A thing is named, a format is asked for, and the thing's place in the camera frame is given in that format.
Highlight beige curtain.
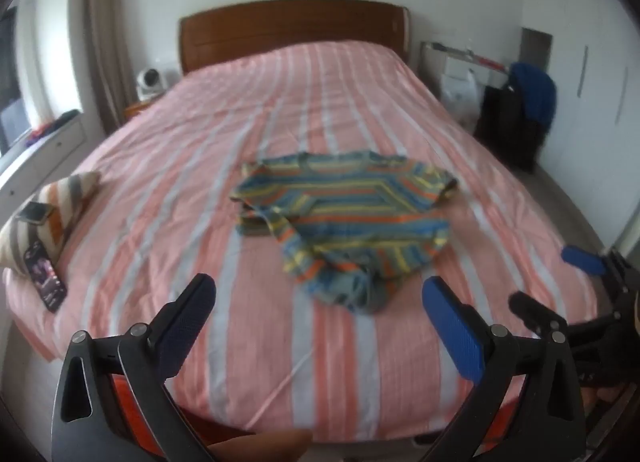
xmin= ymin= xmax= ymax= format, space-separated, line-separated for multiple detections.
xmin=84 ymin=0 xmax=135 ymax=135

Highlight dark cloth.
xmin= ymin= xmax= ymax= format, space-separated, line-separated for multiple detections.
xmin=22 ymin=109 xmax=82 ymax=148

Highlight pink striped bed sheet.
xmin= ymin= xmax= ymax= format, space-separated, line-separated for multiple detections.
xmin=2 ymin=39 xmax=599 ymax=443

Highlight striped knit sweater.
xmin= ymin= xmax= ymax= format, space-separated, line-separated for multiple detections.
xmin=230 ymin=152 xmax=458 ymax=316

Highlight white wardrobe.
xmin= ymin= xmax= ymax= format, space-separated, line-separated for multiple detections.
xmin=520 ymin=0 xmax=640 ymax=248

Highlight window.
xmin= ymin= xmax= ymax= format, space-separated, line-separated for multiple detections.
xmin=0 ymin=0 xmax=38 ymax=155

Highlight wooden bed headboard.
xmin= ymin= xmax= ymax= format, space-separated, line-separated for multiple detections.
xmin=178 ymin=0 xmax=411 ymax=76

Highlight light smartphone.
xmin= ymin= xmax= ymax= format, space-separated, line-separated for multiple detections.
xmin=16 ymin=201 xmax=55 ymax=226

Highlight striped brown grey pillow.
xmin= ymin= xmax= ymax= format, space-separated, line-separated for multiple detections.
xmin=0 ymin=170 xmax=102 ymax=275

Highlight white drawer cabinet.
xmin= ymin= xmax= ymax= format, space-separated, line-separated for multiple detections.
xmin=0 ymin=114 xmax=108 ymax=205

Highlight white security camera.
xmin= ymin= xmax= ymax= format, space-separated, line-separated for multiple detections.
xmin=135 ymin=67 xmax=166 ymax=102

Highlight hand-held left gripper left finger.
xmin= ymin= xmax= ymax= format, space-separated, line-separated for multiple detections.
xmin=51 ymin=273 xmax=217 ymax=462

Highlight white side table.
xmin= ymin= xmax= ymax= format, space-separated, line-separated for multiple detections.
xmin=419 ymin=40 xmax=513 ymax=98

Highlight white plastic bag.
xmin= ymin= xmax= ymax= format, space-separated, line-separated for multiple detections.
xmin=440 ymin=70 xmax=482 ymax=124

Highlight black chair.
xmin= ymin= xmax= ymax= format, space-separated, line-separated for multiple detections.
xmin=474 ymin=83 xmax=546 ymax=174

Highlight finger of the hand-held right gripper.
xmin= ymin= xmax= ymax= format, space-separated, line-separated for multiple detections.
xmin=508 ymin=291 xmax=572 ymax=339
xmin=560 ymin=245 xmax=630 ymax=289

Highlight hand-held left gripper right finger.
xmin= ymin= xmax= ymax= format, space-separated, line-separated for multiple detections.
xmin=419 ymin=276 xmax=587 ymax=462

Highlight dark magazine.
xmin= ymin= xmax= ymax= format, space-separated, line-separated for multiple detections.
xmin=23 ymin=241 xmax=68 ymax=313

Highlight wooden nightstand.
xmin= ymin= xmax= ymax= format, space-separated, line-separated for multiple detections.
xmin=124 ymin=99 xmax=162 ymax=125

